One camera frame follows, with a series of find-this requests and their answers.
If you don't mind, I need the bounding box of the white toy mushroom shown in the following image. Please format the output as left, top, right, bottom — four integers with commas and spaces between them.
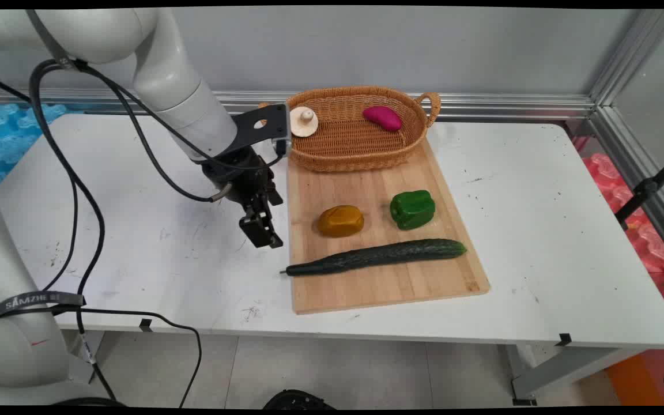
289, 107, 319, 138

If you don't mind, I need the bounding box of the brown toy potato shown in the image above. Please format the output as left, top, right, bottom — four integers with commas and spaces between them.
316, 205, 365, 238

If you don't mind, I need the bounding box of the black round object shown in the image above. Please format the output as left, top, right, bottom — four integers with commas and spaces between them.
263, 390, 337, 411

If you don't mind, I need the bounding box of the blue foam mat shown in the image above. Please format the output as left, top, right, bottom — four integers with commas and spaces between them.
0, 103, 69, 190

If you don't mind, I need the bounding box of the grey table leg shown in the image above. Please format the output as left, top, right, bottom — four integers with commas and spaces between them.
505, 344, 650, 406

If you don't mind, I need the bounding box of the magenta toy sweet potato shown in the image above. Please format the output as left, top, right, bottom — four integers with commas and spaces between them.
363, 105, 402, 132

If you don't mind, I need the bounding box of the black tripod stand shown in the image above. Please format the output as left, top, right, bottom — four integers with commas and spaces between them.
614, 149, 664, 231

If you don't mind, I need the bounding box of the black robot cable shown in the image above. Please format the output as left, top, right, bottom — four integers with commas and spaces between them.
0, 58, 286, 406

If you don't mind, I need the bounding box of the wooden cutting board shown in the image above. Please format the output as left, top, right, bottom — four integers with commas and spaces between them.
286, 137, 491, 315

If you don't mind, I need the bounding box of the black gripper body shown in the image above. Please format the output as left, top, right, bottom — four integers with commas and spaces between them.
201, 145, 284, 215

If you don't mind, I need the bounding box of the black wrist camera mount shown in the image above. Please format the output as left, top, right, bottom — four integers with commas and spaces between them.
231, 104, 292, 159

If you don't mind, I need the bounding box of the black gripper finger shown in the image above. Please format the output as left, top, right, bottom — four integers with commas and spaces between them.
257, 196, 284, 250
239, 214, 269, 249

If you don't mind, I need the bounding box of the green toy bell pepper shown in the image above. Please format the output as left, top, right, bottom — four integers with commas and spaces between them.
390, 190, 436, 231

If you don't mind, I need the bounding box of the grey velcro cable strap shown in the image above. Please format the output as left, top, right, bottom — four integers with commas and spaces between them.
0, 292, 86, 323

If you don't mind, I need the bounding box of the woven wicker basket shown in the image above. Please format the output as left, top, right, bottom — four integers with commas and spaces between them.
259, 86, 442, 173

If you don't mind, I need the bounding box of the red foam mat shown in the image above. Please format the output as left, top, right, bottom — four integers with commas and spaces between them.
573, 136, 664, 323

